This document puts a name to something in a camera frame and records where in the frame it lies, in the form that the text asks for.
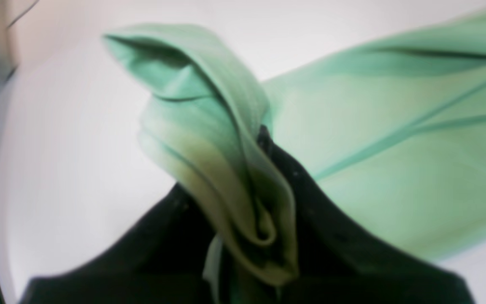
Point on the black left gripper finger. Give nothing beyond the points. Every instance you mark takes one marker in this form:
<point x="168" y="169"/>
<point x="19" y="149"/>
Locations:
<point x="161" y="259"/>

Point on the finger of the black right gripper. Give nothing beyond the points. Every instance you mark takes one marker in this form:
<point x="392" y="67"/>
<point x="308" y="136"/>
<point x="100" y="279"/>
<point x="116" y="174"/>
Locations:
<point x="342" y="263"/>

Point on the light green T-shirt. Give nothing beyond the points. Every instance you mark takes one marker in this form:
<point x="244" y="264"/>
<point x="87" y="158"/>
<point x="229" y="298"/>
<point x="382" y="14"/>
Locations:
<point x="393" y="131"/>

